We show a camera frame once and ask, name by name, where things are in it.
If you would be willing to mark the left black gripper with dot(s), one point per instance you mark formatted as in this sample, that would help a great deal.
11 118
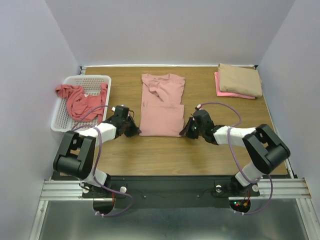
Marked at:
135 131

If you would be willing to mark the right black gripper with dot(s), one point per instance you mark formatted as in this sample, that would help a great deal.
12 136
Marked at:
191 128

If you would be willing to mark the dusty pink graphic t-shirt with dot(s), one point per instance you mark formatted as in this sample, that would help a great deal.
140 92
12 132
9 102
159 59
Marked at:
162 114

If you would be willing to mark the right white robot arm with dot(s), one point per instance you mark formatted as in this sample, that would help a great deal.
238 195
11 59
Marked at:
266 150

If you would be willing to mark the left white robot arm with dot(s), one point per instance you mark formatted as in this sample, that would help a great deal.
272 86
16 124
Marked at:
75 155

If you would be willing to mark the red crumpled t-shirt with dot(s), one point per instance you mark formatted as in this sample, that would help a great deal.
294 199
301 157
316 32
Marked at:
80 106

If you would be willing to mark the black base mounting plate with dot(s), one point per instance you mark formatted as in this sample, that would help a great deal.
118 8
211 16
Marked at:
190 191

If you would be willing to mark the white plastic laundry basket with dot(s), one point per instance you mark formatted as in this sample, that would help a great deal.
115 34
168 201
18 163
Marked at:
91 84

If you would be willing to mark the folded bright pink t-shirt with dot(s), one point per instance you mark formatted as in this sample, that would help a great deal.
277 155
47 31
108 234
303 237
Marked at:
220 93

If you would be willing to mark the folded tan t-shirt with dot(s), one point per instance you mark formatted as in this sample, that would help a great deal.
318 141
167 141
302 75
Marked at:
239 80

